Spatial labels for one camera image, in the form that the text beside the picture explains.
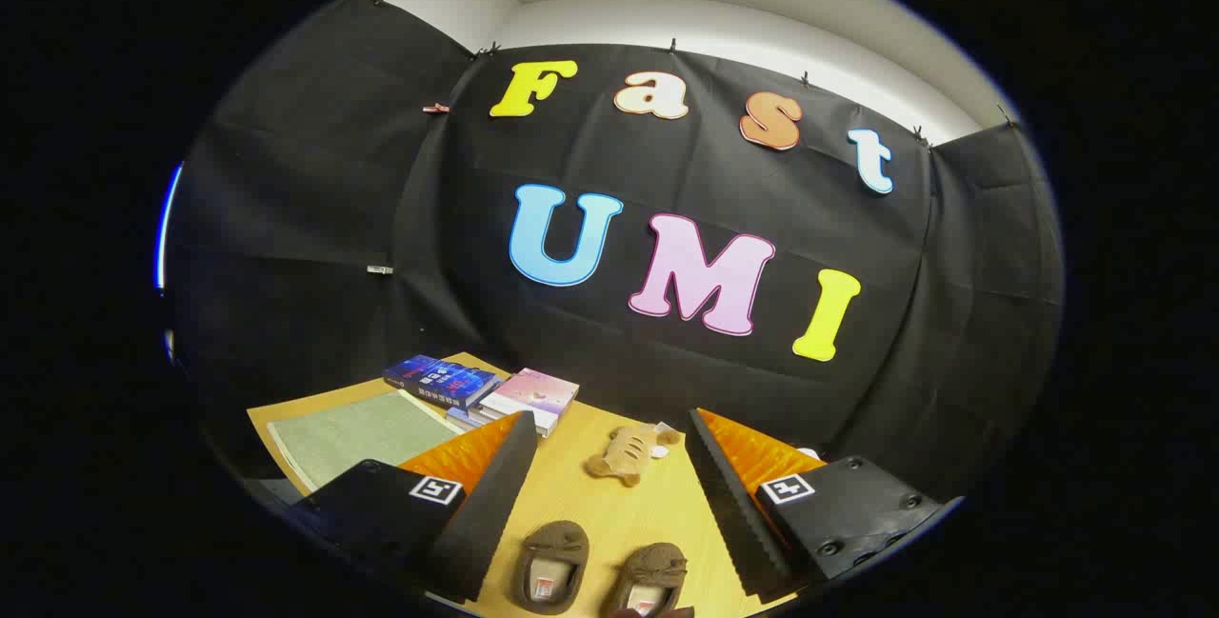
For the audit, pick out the dark blue book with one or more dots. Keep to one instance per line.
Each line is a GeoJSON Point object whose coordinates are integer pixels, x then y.
{"type": "Point", "coordinates": [443, 380]}

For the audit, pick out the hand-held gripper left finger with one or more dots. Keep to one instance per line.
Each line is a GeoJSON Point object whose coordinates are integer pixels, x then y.
{"type": "Point", "coordinates": [481, 513]}

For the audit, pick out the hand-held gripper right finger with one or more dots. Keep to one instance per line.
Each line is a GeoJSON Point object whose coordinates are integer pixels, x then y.
{"type": "Point", "coordinates": [733, 513]}

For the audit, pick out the pale blue cover book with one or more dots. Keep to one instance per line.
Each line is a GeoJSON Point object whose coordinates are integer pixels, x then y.
{"type": "Point", "coordinates": [460, 417]}

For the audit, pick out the cream fabric storage box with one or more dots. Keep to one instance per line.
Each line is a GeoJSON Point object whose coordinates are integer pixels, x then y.
{"type": "Point", "coordinates": [362, 437]}

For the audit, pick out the brown bread-shaped plush toy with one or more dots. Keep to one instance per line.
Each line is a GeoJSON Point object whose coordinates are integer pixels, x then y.
{"type": "Point", "coordinates": [629, 454]}

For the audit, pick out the brown fuzzy shoe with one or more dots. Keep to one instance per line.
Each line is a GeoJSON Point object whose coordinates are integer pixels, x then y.
{"type": "Point", "coordinates": [550, 542]}
{"type": "Point", "coordinates": [657, 564]}

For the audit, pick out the black backdrop cloth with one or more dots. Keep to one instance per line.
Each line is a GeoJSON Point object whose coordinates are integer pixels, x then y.
{"type": "Point", "coordinates": [667, 170]}

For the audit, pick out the pink cover book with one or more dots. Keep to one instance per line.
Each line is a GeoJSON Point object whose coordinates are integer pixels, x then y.
{"type": "Point", "coordinates": [529, 394]}

